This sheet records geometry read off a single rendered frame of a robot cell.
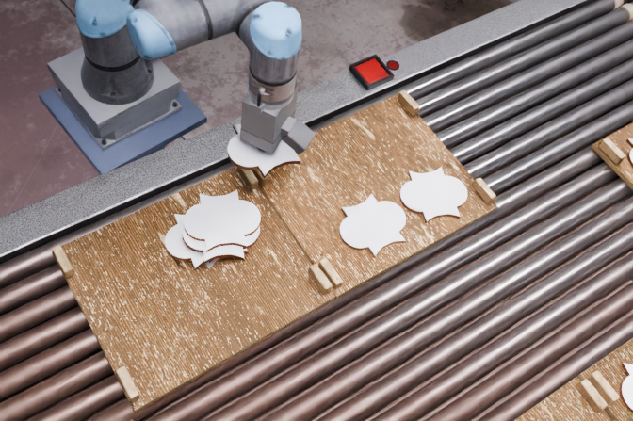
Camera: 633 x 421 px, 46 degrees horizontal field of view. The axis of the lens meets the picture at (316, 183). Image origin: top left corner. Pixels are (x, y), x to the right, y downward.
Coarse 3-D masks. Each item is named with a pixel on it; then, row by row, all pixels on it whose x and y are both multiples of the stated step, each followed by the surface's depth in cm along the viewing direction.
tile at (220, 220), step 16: (192, 208) 140; (208, 208) 140; (224, 208) 141; (240, 208) 141; (256, 208) 142; (192, 224) 138; (208, 224) 139; (224, 224) 139; (240, 224) 139; (256, 224) 140; (208, 240) 137; (224, 240) 137; (240, 240) 138
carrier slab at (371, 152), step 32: (352, 128) 162; (384, 128) 163; (416, 128) 164; (320, 160) 156; (352, 160) 157; (384, 160) 158; (416, 160) 159; (448, 160) 160; (288, 192) 151; (320, 192) 152; (352, 192) 153; (384, 192) 153; (288, 224) 147; (320, 224) 148; (416, 224) 150; (448, 224) 151; (320, 256) 144; (352, 256) 144; (384, 256) 145; (352, 288) 141
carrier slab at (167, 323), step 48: (192, 192) 148; (240, 192) 150; (96, 240) 140; (144, 240) 141; (288, 240) 145; (96, 288) 135; (144, 288) 136; (192, 288) 137; (240, 288) 138; (288, 288) 139; (96, 336) 130; (144, 336) 131; (192, 336) 132; (240, 336) 133; (144, 384) 126
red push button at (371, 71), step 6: (372, 60) 175; (360, 66) 173; (366, 66) 173; (372, 66) 174; (378, 66) 174; (360, 72) 172; (366, 72) 172; (372, 72) 173; (378, 72) 173; (384, 72) 173; (366, 78) 171; (372, 78) 172; (378, 78) 172
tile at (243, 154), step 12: (228, 144) 132; (240, 144) 132; (240, 156) 130; (252, 156) 131; (264, 156) 131; (276, 156) 131; (288, 156) 132; (240, 168) 130; (252, 168) 130; (264, 168) 130; (276, 168) 131
